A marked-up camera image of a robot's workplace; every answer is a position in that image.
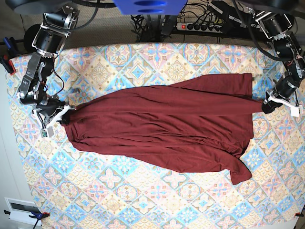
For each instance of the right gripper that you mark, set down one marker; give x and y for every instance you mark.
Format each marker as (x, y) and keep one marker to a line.
(50, 106)

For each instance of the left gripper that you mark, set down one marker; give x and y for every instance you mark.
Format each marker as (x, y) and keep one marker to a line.
(284, 88)

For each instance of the dark red t-shirt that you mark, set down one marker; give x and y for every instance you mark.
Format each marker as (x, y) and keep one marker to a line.
(200, 125)

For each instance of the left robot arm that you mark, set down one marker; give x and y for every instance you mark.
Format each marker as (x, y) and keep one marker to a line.
(276, 28)

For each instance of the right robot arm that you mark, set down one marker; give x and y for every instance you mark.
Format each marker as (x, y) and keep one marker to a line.
(33, 87)

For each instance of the red black clamp left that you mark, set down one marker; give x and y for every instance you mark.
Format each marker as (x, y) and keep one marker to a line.
(7, 64)

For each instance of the patterned tablecloth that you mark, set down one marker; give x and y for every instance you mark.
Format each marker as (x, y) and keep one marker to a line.
(82, 190)

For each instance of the black round stool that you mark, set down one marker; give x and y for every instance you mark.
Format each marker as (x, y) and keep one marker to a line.
(29, 38)

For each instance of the blue clamp upper left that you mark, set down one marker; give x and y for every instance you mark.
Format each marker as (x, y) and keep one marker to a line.
(12, 52)

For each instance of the orange clamp bottom right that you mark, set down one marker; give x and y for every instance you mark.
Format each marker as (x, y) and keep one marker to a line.
(299, 214)

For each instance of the blue orange clamp bottom left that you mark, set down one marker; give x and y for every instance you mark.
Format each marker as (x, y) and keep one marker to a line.
(26, 217)

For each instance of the white power strip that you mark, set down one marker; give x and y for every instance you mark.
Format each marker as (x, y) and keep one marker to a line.
(208, 27)

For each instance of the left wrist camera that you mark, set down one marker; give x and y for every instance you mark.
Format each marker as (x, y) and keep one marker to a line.
(294, 111)

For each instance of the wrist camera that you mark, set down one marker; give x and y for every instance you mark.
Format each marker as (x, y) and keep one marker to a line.
(294, 111)
(47, 132)

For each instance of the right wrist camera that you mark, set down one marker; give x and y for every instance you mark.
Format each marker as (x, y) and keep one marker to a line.
(47, 132)

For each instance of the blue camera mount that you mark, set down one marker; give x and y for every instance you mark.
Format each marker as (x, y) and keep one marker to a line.
(150, 7)

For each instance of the white wall outlet box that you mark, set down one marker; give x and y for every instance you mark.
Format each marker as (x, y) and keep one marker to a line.
(20, 205)

